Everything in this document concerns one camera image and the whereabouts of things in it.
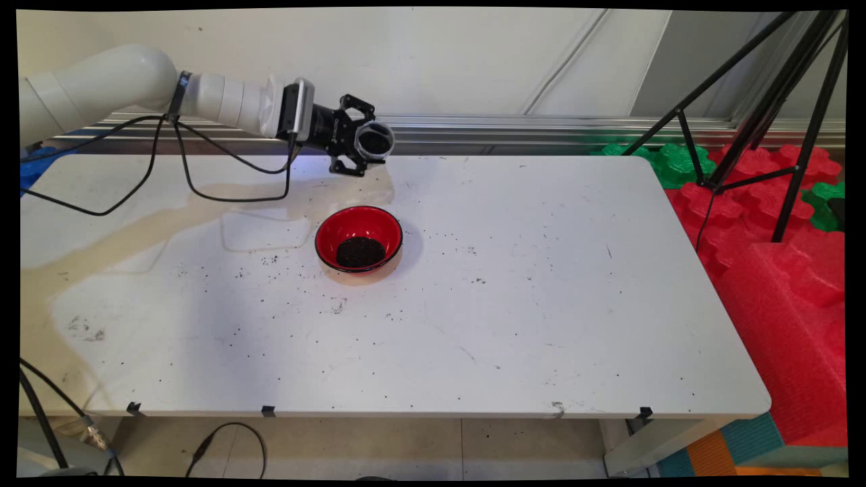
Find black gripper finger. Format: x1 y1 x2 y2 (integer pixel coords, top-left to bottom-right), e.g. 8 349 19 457
329 153 386 179
338 93 376 125

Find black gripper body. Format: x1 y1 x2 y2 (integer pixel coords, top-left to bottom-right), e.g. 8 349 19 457
310 103 355 154

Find clear plastic jar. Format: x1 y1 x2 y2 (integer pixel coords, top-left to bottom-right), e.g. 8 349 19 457
354 120 395 162

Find red bowl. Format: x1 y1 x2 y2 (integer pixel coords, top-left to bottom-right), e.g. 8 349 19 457
315 206 404 275

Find black seeds pile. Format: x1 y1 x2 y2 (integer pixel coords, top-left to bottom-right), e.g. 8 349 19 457
336 237 386 268

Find blue foam piece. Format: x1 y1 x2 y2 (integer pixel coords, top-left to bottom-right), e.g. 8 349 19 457
20 145 75 193

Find green foam puzzle mat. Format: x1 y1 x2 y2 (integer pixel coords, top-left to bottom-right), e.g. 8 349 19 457
590 142 716 190
802 181 846 233

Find red foam puzzle mat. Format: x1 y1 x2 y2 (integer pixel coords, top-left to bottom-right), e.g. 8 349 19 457
666 143 846 285

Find grey metal table leg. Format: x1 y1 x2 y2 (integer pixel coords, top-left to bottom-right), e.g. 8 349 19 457
602 416 735 478

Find black tripod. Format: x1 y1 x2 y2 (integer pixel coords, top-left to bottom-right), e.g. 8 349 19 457
621 10 850 252

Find orange foam floor mat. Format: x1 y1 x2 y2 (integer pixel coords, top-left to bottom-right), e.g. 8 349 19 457
687 430 738 478

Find teal foam floor mat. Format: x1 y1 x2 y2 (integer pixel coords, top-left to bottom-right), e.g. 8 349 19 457
656 413 785 478

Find white grey wrist camera box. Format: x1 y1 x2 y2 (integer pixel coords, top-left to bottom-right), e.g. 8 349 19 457
274 78 317 141

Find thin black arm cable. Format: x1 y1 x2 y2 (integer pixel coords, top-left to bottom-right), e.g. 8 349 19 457
20 115 302 217

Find aluminium wall rail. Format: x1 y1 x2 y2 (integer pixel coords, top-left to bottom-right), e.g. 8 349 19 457
19 112 846 151

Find white wall cable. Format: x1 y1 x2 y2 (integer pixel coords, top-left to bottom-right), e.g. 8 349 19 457
521 10 610 116

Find black floor cable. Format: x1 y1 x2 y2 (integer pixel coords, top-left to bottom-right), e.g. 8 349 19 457
185 423 267 480

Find black cable with silver plug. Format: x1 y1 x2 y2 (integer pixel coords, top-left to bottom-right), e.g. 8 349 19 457
19 358 126 478

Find thick black cable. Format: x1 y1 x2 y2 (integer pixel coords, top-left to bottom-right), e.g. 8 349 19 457
19 369 72 471

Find grey metal base bracket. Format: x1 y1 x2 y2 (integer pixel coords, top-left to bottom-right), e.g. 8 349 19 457
17 417 112 476

